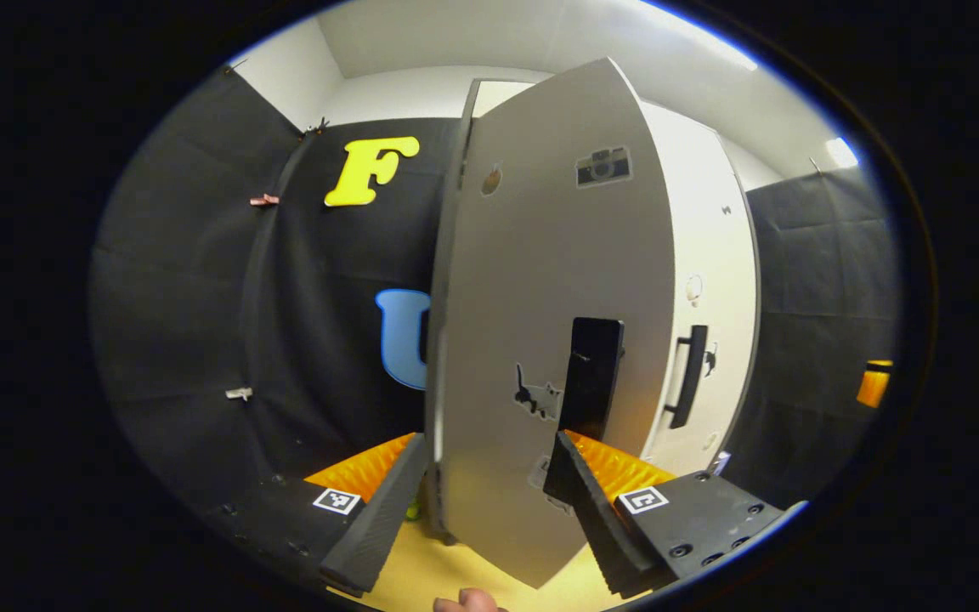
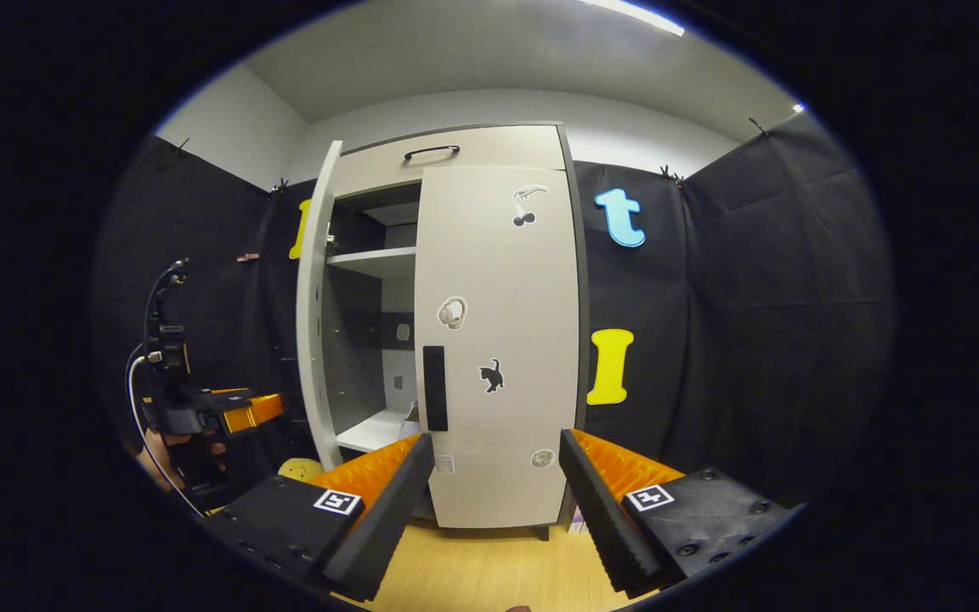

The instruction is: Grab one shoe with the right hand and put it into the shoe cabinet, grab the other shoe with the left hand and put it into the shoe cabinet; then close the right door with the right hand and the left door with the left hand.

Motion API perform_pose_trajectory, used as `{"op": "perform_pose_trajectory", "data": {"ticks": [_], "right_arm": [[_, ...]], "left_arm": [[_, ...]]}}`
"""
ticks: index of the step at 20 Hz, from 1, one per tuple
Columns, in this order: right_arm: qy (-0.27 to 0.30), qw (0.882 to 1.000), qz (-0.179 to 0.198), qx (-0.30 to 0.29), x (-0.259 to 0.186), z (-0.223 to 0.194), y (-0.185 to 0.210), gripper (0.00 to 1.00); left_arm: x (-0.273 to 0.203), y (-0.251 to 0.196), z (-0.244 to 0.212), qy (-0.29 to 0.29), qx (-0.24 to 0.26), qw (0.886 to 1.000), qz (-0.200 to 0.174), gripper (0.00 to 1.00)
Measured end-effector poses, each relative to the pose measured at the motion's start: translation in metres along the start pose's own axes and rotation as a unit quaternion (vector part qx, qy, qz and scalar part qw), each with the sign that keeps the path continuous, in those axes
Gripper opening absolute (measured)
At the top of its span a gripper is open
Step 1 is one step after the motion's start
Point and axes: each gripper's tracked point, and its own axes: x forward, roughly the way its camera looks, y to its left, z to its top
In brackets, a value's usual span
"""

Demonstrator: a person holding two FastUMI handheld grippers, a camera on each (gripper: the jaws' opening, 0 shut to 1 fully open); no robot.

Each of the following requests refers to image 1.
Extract black door handle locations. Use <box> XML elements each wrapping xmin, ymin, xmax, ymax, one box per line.
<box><xmin>664</xmin><ymin>325</ymin><xmax>710</xmax><ymax>430</ymax></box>

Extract white cabinet door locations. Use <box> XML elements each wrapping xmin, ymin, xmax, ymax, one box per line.
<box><xmin>424</xmin><ymin>58</ymin><xmax>677</xmax><ymax>589</ymax></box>
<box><xmin>641</xmin><ymin>102</ymin><xmax>762</xmax><ymax>479</ymax></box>

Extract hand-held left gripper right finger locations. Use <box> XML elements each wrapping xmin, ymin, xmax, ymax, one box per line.
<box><xmin>542</xmin><ymin>429</ymin><xmax>796</xmax><ymax>598</ymax></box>

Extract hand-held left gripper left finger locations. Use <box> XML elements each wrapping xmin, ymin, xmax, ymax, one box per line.
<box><xmin>201</xmin><ymin>432</ymin><xmax>427</xmax><ymax>596</ymax></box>

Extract black backdrop cloth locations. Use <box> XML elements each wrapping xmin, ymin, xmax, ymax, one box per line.
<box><xmin>723</xmin><ymin>166</ymin><xmax>903</xmax><ymax>511</ymax></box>
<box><xmin>88</xmin><ymin>68</ymin><xmax>465</xmax><ymax>511</ymax></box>

